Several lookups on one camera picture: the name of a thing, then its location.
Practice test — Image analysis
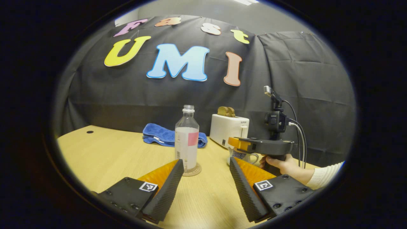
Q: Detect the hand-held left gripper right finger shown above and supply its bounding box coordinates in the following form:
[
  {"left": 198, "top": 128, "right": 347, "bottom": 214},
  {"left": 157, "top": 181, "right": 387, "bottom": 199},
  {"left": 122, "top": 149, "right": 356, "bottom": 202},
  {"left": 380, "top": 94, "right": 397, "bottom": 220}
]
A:
[{"left": 229, "top": 156, "right": 315, "bottom": 223}]

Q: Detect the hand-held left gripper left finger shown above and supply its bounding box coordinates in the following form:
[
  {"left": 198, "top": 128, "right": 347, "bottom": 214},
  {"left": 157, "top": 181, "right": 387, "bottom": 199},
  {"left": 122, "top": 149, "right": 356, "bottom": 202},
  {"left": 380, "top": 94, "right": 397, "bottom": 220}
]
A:
[{"left": 92, "top": 159, "right": 185, "bottom": 225}]

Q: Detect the white blue-flower teacup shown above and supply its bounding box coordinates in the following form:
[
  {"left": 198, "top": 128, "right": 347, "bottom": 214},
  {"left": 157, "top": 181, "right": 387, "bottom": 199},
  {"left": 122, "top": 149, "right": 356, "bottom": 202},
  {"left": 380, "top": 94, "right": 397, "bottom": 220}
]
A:
[{"left": 227, "top": 147, "right": 259, "bottom": 166}]

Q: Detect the round wooden coaster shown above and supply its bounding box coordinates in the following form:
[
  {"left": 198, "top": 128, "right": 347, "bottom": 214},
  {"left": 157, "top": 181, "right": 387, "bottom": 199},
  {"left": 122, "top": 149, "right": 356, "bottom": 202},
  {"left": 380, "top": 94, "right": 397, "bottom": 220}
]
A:
[{"left": 182, "top": 162, "right": 202, "bottom": 177}]

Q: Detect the clear plastic water bottle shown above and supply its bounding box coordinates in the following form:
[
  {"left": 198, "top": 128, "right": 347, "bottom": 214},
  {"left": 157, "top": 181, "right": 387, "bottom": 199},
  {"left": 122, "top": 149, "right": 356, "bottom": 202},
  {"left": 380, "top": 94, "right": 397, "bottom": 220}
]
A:
[{"left": 175, "top": 105, "right": 200, "bottom": 173}]

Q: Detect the white toaster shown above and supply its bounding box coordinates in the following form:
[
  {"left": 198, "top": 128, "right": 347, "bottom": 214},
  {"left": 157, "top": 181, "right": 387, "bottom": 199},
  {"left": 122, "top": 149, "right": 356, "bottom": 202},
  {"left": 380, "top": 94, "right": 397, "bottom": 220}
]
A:
[{"left": 210, "top": 114, "right": 250, "bottom": 150}]

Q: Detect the blue folded towel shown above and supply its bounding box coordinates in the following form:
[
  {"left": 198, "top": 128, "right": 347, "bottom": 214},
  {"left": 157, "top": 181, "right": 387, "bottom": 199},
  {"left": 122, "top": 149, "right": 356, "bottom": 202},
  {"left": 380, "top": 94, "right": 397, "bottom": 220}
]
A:
[{"left": 142, "top": 123, "right": 208, "bottom": 148}]

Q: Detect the grey cable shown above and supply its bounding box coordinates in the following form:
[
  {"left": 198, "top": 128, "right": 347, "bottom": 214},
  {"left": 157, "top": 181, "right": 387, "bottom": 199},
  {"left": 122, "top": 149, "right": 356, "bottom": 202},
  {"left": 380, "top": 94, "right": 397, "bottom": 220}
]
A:
[{"left": 288, "top": 121, "right": 307, "bottom": 169}]

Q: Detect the thin black cable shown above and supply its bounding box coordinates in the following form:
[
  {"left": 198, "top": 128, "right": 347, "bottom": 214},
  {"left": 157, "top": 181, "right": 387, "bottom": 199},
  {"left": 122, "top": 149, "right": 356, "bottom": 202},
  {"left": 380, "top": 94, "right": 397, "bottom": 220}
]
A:
[{"left": 282, "top": 100, "right": 302, "bottom": 167}]

